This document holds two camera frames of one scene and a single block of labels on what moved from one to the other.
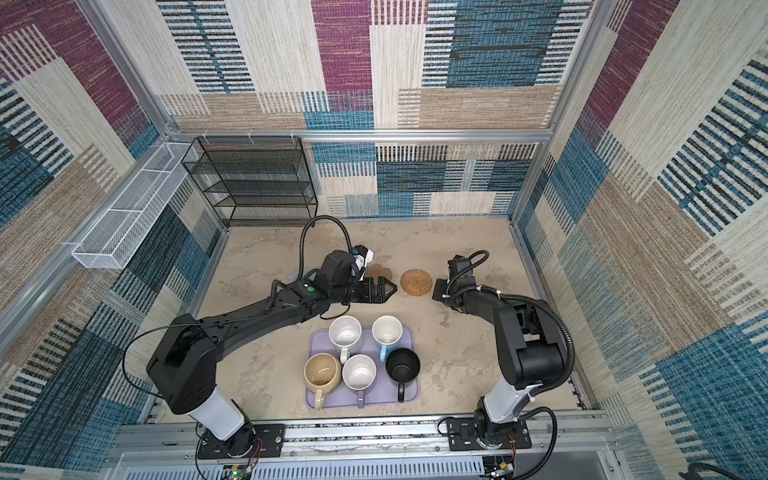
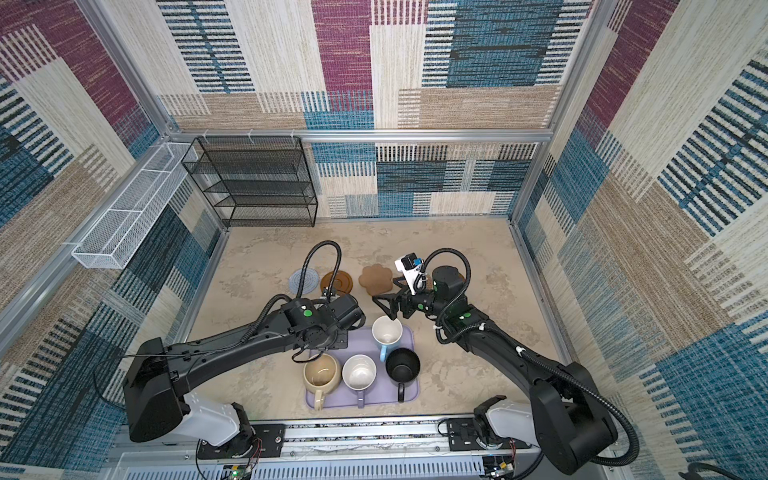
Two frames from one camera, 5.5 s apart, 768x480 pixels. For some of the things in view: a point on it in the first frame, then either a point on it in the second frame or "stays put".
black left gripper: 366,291 -> 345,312
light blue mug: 386,330 stays put
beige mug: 322,374 stays put
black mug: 403,367 stays put
